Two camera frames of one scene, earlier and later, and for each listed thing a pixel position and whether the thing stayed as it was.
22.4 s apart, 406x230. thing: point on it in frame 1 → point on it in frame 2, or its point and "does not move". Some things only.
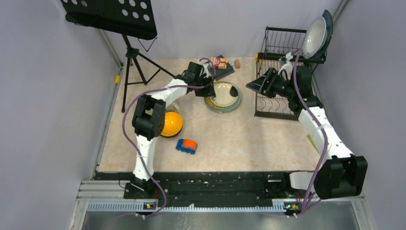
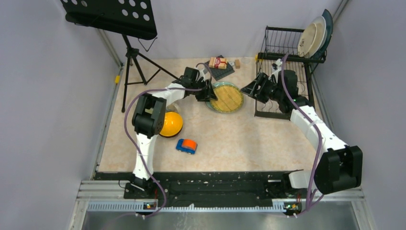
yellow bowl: x=173 y=123 does not move
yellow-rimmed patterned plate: x=208 y=100 → x=229 y=98
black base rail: x=258 y=186 does not move
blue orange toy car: x=187 y=145 does not move
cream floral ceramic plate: x=223 y=97 → x=307 y=40
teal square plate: x=327 y=17 does not move
